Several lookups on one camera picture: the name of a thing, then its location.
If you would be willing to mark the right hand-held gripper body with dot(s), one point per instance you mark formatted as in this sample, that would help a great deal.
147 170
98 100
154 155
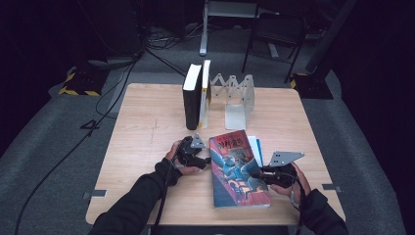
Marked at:
284 158

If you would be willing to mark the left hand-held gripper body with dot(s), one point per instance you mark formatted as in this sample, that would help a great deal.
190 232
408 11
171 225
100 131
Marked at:
197 143

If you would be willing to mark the red and blue illustrated book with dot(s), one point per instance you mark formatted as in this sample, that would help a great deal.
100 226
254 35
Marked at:
231 176

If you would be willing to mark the black hardcover book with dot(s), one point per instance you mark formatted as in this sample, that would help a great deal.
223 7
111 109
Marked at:
192 104

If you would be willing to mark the metal expandable book rack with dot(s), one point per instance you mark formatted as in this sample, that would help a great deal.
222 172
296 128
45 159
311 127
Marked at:
236 117

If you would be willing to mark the yellow book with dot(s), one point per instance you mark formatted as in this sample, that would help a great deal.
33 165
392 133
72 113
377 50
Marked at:
205 94

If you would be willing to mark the person's left hand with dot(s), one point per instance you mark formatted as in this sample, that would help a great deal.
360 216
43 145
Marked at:
171 155

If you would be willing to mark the person's right hand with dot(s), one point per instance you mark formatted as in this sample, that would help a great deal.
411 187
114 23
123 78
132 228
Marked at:
303 187

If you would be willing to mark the grey tape strip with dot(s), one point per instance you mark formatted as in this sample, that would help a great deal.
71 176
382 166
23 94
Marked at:
94 194
332 188

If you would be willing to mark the yellow black striped stand base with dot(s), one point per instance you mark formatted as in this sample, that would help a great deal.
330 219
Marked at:
81 83
313 88

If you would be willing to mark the black chair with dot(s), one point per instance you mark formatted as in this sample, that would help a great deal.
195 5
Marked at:
277 29

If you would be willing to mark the dark slanted pole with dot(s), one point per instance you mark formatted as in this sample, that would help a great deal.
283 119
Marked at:
329 36

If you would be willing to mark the grey metal desk frame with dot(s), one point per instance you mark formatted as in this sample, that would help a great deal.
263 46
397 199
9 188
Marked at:
204 32

